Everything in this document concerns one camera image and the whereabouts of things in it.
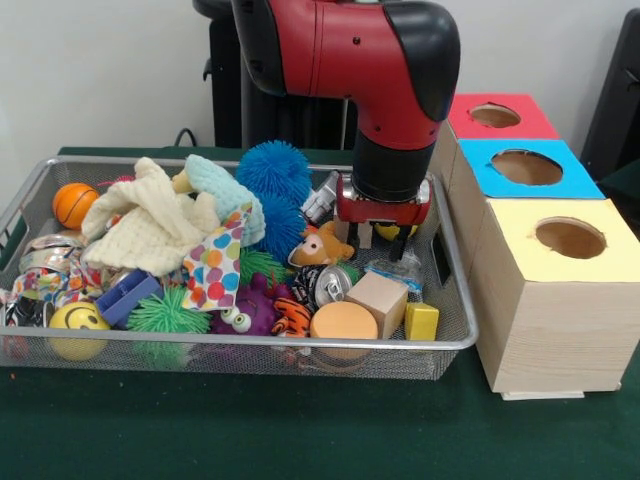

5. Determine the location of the green spiky ball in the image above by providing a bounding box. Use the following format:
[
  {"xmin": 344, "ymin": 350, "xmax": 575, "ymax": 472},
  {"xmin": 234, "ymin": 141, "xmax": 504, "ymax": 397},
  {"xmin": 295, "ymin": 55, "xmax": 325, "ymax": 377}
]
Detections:
[{"xmin": 125, "ymin": 287, "xmax": 211, "ymax": 363}]

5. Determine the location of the black chair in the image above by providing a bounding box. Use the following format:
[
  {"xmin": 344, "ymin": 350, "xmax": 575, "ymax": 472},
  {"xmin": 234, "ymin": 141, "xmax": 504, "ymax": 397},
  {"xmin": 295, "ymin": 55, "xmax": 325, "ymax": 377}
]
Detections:
[{"xmin": 580, "ymin": 8, "xmax": 640, "ymax": 183}]

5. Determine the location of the small orange basketball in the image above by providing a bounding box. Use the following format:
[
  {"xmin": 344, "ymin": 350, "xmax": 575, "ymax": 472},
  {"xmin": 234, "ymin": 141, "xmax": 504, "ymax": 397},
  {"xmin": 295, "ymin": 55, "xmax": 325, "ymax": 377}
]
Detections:
[{"xmin": 52, "ymin": 182, "xmax": 100, "ymax": 230}]

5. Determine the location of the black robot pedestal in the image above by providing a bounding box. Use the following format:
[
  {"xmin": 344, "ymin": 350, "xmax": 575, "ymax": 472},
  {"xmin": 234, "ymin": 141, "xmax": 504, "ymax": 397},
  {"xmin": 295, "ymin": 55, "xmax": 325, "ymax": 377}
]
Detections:
[{"xmin": 193, "ymin": 0, "xmax": 359, "ymax": 151}]

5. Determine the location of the blue fuzzy toy with eyes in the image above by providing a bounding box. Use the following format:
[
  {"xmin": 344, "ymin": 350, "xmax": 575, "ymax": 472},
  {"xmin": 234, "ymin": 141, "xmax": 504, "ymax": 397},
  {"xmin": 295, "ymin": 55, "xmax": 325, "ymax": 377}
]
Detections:
[{"xmin": 237, "ymin": 140, "xmax": 313, "ymax": 207}]

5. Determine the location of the mint green knitted cloth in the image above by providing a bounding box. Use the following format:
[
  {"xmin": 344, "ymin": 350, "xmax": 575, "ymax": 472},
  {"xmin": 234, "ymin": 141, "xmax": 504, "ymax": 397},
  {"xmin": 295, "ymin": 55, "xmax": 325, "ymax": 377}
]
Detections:
[{"xmin": 185, "ymin": 155, "xmax": 267, "ymax": 247}]

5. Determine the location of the brown plush toy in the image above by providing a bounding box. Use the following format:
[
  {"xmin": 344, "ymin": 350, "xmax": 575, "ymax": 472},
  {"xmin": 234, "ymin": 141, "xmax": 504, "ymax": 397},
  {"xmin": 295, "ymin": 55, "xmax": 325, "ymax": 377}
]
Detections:
[{"xmin": 288, "ymin": 222, "xmax": 355, "ymax": 268}]

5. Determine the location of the polka dot cloth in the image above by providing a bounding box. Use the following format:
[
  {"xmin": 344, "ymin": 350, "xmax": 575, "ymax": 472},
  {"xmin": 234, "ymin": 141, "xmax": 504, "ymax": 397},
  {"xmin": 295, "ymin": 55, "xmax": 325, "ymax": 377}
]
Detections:
[{"xmin": 183, "ymin": 205, "xmax": 251, "ymax": 311}]

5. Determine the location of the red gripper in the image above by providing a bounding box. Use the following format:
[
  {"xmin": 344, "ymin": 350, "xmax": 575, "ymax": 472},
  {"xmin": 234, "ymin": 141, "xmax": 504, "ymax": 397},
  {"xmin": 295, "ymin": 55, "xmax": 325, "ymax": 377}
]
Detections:
[{"xmin": 335, "ymin": 174, "xmax": 433, "ymax": 263}]

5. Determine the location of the wooden box with three holes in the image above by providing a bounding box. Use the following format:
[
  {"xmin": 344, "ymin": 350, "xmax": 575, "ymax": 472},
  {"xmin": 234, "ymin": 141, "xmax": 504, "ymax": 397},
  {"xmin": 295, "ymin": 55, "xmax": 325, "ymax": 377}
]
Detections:
[{"xmin": 430, "ymin": 93, "xmax": 640, "ymax": 401}]

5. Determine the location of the yellow smiley ball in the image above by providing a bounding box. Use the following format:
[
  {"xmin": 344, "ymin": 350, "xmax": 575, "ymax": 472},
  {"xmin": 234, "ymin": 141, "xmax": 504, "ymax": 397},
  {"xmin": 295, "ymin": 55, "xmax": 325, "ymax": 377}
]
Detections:
[{"xmin": 48, "ymin": 302, "xmax": 111, "ymax": 361}]

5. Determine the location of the cream knitted cloth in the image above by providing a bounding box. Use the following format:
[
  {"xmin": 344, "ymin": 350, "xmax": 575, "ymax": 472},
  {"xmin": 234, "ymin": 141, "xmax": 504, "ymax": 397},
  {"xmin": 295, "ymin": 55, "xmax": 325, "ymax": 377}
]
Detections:
[{"xmin": 80, "ymin": 157, "xmax": 221, "ymax": 278}]

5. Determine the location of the clear plastic packet blue label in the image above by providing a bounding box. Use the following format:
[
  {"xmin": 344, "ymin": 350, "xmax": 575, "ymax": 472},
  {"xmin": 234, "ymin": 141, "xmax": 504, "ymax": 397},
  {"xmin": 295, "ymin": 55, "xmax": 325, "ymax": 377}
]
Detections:
[{"xmin": 364, "ymin": 253, "xmax": 425, "ymax": 297}]

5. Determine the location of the clear mesh bin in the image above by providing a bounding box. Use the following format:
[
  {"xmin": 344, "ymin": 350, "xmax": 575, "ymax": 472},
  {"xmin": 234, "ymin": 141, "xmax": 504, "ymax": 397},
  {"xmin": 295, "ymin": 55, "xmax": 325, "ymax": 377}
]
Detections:
[{"xmin": 0, "ymin": 155, "xmax": 481, "ymax": 378}]

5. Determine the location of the plain yellow ball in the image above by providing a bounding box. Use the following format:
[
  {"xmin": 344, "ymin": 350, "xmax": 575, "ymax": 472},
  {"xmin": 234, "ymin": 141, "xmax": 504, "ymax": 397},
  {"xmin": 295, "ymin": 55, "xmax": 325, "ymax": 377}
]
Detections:
[{"xmin": 374, "ymin": 223, "xmax": 419, "ymax": 243}]

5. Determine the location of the purple spiky ball with eyes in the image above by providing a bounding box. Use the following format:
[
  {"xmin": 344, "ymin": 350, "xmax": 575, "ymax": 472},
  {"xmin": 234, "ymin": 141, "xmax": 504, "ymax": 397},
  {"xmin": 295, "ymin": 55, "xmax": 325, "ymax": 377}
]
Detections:
[{"xmin": 210, "ymin": 283, "xmax": 277, "ymax": 336}]

